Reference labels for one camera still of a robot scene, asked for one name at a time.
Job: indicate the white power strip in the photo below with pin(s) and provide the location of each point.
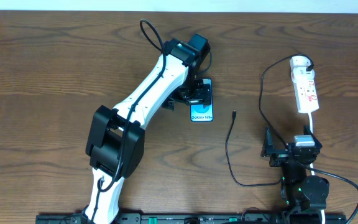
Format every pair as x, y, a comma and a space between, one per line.
305, 92

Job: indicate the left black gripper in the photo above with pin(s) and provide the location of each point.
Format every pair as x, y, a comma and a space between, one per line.
192, 94

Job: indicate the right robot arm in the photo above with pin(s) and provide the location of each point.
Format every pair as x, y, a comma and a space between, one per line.
305, 194

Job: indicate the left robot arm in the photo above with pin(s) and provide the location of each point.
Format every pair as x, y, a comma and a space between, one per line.
116, 138

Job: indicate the blue Samsung Galaxy smartphone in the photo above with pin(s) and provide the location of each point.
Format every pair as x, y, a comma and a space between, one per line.
203, 113

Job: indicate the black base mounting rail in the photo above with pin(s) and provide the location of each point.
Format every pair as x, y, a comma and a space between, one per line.
136, 218

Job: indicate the white USB charger plug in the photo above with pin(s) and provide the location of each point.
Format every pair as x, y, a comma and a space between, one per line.
300, 74

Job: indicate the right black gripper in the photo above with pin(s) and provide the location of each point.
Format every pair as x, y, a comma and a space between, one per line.
286, 152

